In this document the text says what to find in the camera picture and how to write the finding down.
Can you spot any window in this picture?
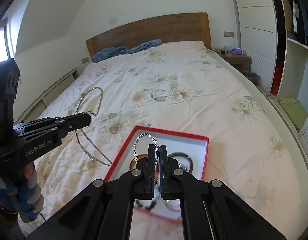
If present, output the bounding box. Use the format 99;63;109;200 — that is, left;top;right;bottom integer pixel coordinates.
0;25;11;62

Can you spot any white low cabinet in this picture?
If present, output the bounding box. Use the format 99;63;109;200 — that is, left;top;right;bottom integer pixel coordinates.
15;68;79;124

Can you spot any thin silver bangle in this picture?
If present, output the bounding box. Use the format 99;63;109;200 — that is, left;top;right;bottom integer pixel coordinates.
164;200;181;212

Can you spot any green cushion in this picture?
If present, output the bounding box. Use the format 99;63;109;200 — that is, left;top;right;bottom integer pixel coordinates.
278;98;308;132

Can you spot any twisted silver bracelet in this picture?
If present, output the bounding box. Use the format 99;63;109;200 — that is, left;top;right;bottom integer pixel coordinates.
133;133;160;170

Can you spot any purple tissue box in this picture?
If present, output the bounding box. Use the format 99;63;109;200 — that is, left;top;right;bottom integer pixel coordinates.
232;47;243;55

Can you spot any amber bangle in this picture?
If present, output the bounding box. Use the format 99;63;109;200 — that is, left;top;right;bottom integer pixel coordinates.
129;154;147;171

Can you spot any black bead bracelet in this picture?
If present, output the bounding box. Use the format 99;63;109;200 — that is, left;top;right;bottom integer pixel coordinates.
135;195;160;212

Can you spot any gloved left hand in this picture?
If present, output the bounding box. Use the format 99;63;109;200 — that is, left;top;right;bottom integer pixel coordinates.
0;163;44;224

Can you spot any wooden nightstand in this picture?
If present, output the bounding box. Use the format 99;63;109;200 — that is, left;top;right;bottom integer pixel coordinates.
220;53;252;71

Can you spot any red jewelry box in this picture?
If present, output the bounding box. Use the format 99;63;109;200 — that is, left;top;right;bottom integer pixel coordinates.
104;126;209;222

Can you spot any wooden headboard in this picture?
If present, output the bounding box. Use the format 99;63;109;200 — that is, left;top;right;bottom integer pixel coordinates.
86;12;212;56

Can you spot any blue pillow right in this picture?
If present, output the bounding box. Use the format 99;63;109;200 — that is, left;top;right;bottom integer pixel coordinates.
127;38;163;54

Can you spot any floral cream bed quilt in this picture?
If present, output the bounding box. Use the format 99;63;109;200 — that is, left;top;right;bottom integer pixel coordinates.
20;41;301;239

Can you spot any silver chain necklace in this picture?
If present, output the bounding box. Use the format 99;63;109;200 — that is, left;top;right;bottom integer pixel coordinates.
75;87;113;167

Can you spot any dark green bangle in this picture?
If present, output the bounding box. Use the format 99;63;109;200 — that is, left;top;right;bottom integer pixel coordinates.
168;152;194;173

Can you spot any white wardrobe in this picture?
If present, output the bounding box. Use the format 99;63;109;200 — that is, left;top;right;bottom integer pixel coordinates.
235;0;308;137

